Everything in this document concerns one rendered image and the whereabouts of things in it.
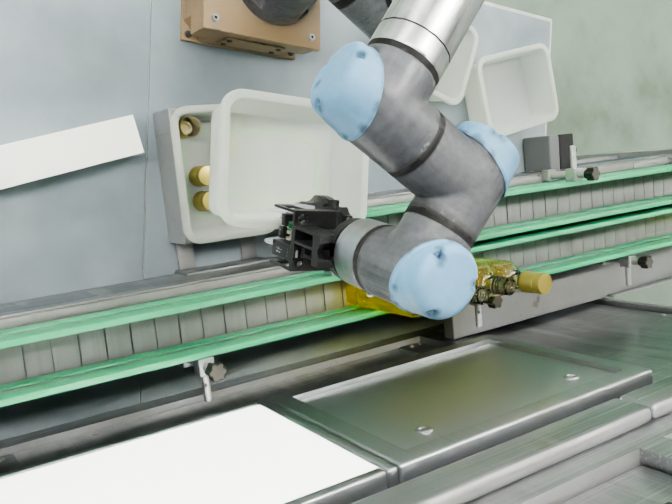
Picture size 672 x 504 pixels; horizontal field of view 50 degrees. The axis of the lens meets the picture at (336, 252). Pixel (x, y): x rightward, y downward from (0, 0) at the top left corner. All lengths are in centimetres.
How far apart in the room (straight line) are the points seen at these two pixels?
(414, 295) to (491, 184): 13
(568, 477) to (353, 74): 52
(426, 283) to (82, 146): 68
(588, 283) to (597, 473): 88
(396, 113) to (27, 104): 73
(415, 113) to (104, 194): 71
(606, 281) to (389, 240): 114
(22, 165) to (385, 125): 66
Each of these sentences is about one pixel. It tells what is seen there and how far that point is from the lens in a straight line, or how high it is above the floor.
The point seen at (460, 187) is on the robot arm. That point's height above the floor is 144.
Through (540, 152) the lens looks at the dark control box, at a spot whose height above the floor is 81.
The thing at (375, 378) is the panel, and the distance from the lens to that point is 118.
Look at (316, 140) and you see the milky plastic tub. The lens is 106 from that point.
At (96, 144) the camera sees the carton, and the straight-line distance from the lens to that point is 119.
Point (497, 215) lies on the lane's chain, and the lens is 152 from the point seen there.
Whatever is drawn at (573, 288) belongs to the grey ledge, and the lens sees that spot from 170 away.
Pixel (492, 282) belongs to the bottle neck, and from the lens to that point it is 119.
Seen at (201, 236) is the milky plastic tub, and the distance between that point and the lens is 121.
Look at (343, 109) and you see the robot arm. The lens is 63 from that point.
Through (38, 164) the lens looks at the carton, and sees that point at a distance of 117.
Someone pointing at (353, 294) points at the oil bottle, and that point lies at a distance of 127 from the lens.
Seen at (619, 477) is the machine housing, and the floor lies 144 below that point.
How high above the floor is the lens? 196
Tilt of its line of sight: 58 degrees down
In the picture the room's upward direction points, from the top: 96 degrees clockwise
